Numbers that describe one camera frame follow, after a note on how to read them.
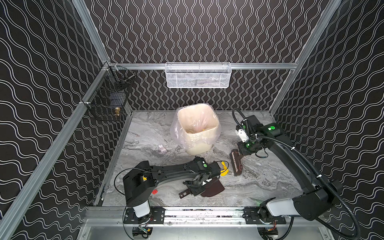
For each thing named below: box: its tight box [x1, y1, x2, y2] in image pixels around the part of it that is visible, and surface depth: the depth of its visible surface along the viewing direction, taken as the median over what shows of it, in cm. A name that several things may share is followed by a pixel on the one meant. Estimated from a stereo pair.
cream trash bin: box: [178, 103, 219, 155], surface depth 90 cm
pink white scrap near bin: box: [158, 144, 167, 154], surface depth 100 cm
